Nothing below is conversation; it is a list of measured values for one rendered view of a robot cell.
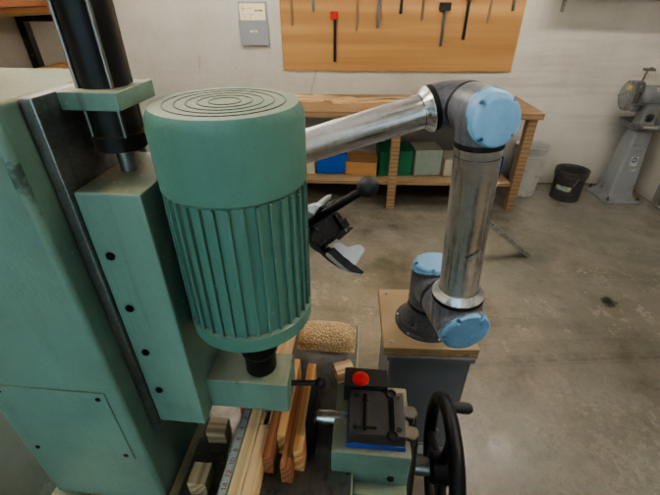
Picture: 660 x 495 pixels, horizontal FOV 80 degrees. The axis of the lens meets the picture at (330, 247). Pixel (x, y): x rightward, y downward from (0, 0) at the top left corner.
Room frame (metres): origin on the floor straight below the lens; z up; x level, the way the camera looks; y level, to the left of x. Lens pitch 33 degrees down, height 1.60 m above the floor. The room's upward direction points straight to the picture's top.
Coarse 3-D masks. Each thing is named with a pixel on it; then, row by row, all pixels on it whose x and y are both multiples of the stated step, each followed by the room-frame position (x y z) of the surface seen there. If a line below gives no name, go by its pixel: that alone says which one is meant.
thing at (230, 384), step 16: (224, 352) 0.49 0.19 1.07; (224, 368) 0.45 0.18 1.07; (240, 368) 0.45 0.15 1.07; (288, 368) 0.45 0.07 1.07; (208, 384) 0.43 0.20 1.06; (224, 384) 0.42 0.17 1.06; (240, 384) 0.42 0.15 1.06; (256, 384) 0.42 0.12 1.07; (272, 384) 0.42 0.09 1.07; (288, 384) 0.42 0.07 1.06; (224, 400) 0.42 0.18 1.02; (240, 400) 0.42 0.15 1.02; (256, 400) 0.42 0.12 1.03; (272, 400) 0.42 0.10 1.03; (288, 400) 0.42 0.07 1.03
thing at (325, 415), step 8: (312, 392) 0.46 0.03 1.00; (312, 400) 0.44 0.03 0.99; (312, 408) 0.43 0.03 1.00; (312, 416) 0.41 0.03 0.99; (320, 416) 0.43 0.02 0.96; (328, 416) 0.43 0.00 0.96; (336, 416) 0.43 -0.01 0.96; (344, 416) 0.43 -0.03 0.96; (312, 424) 0.40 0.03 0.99; (312, 432) 0.40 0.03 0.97; (312, 440) 0.40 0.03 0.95; (312, 448) 0.40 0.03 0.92
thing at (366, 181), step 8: (368, 176) 0.58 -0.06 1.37; (360, 184) 0.57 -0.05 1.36; (368, 184) 0.56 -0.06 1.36; (376, 184) 0.57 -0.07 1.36; (352, 192) 0.58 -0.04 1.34; (360, 192) 0.57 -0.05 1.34; (368, 192) 0.56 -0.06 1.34; (376, 192) 0.57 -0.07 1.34; (344, 200) 0.57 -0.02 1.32; (352, 200) 0.57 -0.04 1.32; (328, 208) 0.58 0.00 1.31; (336, 208) 0.57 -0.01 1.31; (320, 216) 0.58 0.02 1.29; (312, 224) 0.58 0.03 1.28
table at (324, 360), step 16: (304, 352) 0.64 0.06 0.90; (320, 352) 0.64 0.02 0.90; (304, 368) 0.59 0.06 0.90; (320, 368) 0.59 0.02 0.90; (336, 384) 0.55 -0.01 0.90; (320, 400) 0.51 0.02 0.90; (320, 432) 0.44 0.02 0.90; (320, 448) 0.41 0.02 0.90; (320, 464) 0.38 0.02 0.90; (272, 480) 0.35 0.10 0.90; (304, 480) 0.35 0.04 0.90; (320, 480) 0.35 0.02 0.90; (336, 480) 0.35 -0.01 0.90; (352, 480) 0.35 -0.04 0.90
